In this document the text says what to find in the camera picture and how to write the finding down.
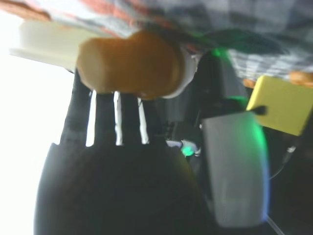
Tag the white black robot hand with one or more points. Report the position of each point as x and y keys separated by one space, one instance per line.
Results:
x=117 y=191

